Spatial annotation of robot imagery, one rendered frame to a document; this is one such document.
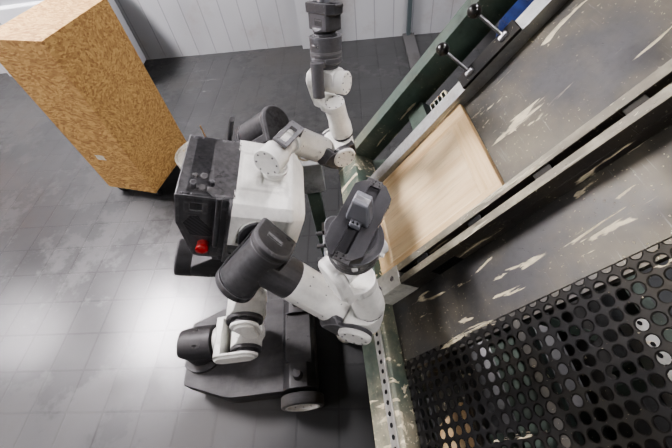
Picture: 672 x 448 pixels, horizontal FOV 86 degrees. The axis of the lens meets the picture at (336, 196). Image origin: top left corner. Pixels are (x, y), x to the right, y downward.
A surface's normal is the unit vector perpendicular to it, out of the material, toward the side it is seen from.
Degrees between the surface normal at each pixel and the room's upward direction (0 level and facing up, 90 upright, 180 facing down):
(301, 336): 0
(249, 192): 23
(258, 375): 0
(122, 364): 0
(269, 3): 90
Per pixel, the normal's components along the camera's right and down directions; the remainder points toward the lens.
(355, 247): 0.00, -0.42
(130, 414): -0.10, -0.64
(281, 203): 0.29, -0.64
